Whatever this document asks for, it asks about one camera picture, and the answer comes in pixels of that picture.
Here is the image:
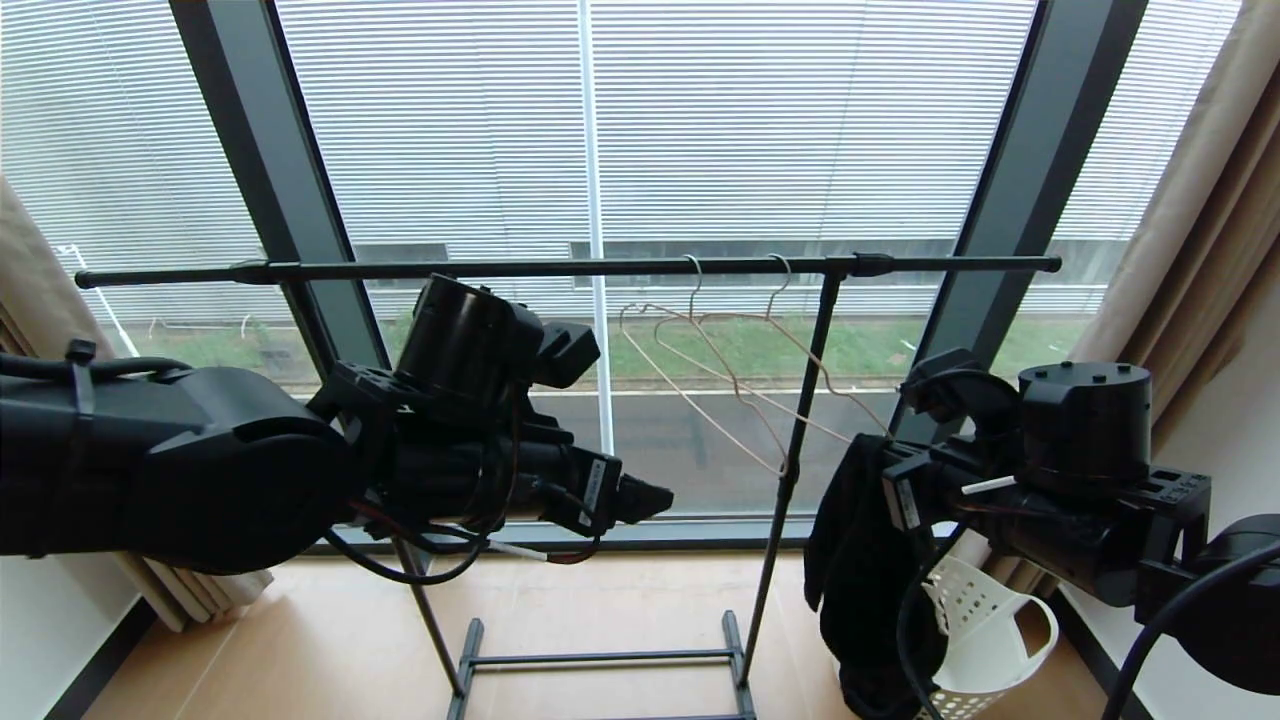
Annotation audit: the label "beige curtain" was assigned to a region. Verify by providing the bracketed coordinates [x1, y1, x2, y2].
[950, 0, 1280, 601]
[0, 175, 274, 633]

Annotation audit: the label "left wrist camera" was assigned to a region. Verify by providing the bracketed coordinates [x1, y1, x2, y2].
[533, 320, 602, 391]

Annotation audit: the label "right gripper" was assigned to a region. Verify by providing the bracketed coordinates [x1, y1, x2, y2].
[880, 440, 1153, 608]

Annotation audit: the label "black clothes rack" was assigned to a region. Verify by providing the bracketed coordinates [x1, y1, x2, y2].
[75, 252, 1063, 720]

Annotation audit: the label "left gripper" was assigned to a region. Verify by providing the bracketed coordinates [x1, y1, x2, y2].
[385, 430, 626, 538]

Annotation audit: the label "black cable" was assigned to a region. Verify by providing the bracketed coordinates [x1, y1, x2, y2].
[895, 520, 971, 720]
[0, 352, 193, 383]
[1100, 538, 1280, 720]
[320, 520, 493, 587]

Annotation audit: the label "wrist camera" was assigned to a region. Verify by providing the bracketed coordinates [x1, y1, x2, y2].
[898, 347, 1023, 446]
[533, 320, 602, 391]

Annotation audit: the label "pink clothes hanger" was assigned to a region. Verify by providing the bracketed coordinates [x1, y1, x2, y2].
[655, 254, 898, 448]
[618, 254, 793, 478]

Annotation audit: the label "black shorts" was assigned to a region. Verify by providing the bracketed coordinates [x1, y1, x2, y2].
[803, 432, 951, 720]

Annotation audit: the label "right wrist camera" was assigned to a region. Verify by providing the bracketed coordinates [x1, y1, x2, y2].
[898, 347, 1023, 446]

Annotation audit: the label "window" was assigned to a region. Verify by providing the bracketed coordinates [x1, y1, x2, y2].
[0, 0, 1241, 553]

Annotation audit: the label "white laundry basket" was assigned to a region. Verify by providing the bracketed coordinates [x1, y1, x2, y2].
[915, 555, 1059, 720]

